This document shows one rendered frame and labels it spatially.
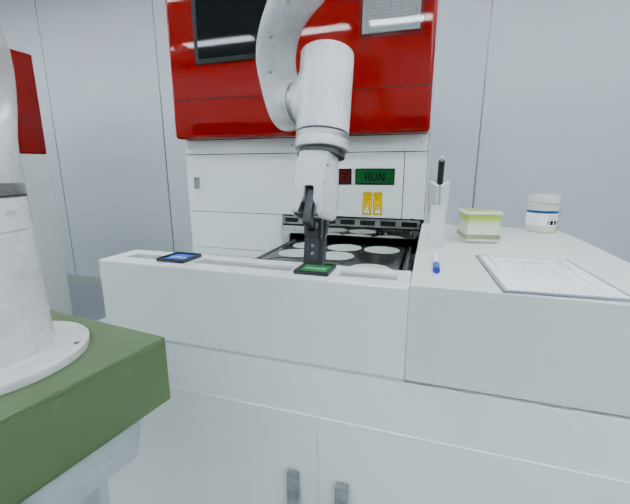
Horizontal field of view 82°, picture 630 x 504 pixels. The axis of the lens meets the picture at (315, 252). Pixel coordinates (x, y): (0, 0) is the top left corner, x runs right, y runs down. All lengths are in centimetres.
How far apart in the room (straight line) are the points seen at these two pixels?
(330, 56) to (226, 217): 83
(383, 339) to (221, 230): 90
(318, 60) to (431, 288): 36
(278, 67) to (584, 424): 67
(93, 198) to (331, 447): 355
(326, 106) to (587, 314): 43
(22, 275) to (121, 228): 329
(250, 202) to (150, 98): 232
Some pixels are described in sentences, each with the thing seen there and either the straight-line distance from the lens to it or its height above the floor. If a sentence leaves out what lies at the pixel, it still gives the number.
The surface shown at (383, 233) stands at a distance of 113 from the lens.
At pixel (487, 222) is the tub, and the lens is 85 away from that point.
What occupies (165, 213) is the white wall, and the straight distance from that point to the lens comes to 341.
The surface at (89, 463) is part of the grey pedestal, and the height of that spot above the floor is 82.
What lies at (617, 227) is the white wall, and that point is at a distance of 284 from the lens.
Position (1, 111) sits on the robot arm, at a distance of 55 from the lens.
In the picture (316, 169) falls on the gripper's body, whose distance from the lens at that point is 54.
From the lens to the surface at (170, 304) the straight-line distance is 68.
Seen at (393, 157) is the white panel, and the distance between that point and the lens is 112.
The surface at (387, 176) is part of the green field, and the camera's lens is 112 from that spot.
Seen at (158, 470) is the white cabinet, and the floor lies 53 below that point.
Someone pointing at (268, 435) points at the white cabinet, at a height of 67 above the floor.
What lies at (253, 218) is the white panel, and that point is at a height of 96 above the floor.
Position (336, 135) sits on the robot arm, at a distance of 56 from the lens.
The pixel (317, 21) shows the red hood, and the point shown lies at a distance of 119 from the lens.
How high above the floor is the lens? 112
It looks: 13 degrees down
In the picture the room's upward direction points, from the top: straight up
